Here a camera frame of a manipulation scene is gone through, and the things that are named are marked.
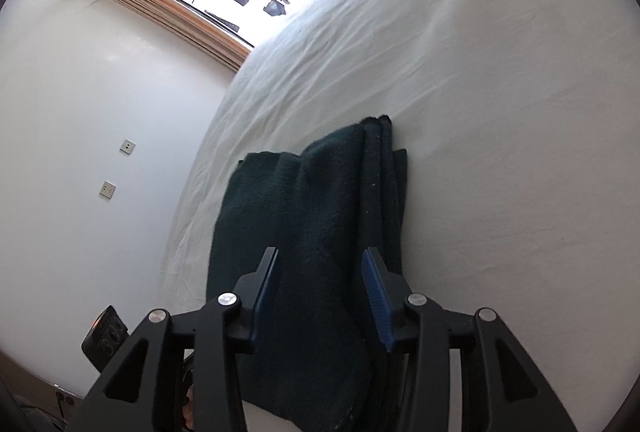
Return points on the white bed sheet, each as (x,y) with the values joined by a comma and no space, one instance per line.
(475,111)

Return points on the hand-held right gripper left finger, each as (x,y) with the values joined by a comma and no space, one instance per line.
(265,292)

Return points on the black electronic device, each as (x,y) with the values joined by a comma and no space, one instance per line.
(102,337)

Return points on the dark green garment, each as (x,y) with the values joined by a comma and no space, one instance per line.
(310,212)

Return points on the white wall socket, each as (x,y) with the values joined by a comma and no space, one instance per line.
(107,190)
(128,146)

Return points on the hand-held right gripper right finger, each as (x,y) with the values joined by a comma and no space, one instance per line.
(377,302)

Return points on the small dark hanging garment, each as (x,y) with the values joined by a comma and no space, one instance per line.
(276,7)

